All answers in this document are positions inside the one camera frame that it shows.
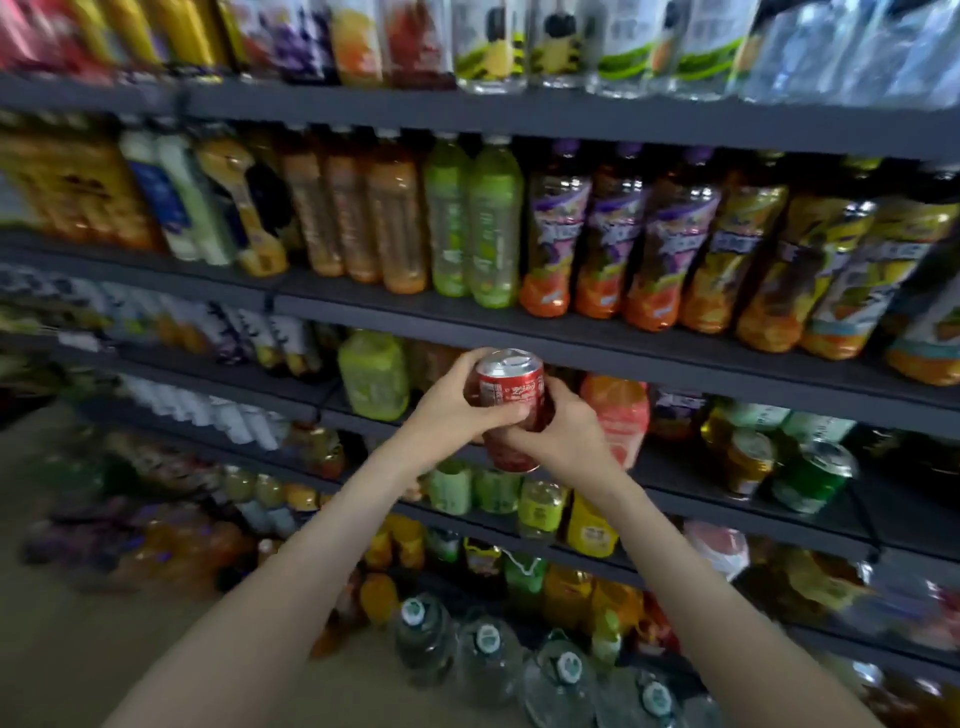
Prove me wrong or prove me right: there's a person's left hand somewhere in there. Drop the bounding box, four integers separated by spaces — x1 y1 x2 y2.
387 348 530 482

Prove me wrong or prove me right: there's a person's right hand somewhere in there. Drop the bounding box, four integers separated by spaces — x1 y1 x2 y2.
505 378 632 504

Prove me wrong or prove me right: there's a pink squat drink bottle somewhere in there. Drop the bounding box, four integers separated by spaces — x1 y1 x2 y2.
579 375 653 471

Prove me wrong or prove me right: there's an orange squat drink bottle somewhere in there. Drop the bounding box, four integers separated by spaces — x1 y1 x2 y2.
405 340 470 395

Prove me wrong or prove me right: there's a yellow green drink bottle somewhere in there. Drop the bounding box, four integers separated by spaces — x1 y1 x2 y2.
337 330 413 425

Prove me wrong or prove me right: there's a white squat drink bottle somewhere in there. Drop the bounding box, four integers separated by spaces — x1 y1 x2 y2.
682 520 753 584

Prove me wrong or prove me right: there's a purple label fruit drink bottle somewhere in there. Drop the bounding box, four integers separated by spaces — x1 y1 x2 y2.
574 142 651 321
519 139 596 320

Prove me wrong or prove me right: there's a group of large water bottles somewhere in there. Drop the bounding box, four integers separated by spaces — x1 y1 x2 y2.
390 592 729 728

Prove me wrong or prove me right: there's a row of small white bottles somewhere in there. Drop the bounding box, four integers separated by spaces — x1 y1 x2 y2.
120 375 294 455

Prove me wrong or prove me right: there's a small green drink can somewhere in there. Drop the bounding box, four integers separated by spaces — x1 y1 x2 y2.
772 439 860 516

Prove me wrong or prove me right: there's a brushstroke bottle purple fruit print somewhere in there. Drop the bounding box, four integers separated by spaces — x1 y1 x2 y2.
195 304 242 366

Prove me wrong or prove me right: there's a dark grey metal shelf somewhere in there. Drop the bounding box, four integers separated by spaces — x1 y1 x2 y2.
0 67 960 692

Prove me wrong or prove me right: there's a white green label bottle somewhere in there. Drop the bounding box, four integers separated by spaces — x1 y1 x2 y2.
157 132 237 269

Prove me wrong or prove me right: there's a white blue drink bottle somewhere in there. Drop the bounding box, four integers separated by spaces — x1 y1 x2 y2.
118 127 200 264

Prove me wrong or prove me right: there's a red fruit juice bottle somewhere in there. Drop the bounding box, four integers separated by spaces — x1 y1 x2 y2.
382 0 456 89

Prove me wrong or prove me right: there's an orange juice bottle white cap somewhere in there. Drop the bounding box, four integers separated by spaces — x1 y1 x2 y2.
327 0 389 87

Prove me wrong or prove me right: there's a person's right forearm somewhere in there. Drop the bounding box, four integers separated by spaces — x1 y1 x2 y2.
592 472 887 728

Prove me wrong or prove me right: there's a person's left forearm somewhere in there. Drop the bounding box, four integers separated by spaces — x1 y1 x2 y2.
105 435 422 728

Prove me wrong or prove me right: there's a red label metal tin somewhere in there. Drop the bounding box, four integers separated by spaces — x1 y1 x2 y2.
475 348 554 474

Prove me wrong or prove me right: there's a gold lid metal tin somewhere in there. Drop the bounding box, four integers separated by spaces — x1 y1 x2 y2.
720 430 779 500

